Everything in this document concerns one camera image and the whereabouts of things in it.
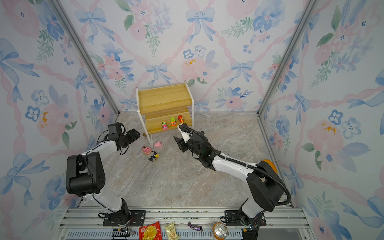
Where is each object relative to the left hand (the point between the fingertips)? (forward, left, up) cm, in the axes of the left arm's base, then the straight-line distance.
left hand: (135, 134), depth 96 cm
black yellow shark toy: (-14, -13, -6) cm, 20 cm away
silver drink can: (-51, -49, +2) cm, 71 cm away
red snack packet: (-51, -18, -8) cm, 55 cm away
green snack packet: (-51, -28, -7) cm, 58 cm away
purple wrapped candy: (-49, -38, -9) cm, 63 cm away
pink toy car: (-1, -20, +10) cm, 22 cm away
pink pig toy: (-3, -14, -8) cm, 16 cm away
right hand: (-9, -29, +13) cm, 33 cm away
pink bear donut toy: (-9, -8, -6) cm, 13 cm away
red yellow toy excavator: (+5, -29, +9) cm, 31 cm away
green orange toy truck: (+2, -25, +9) cm, 27 cm away
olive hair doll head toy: (+5, -3, -7) cm, 9 cm away
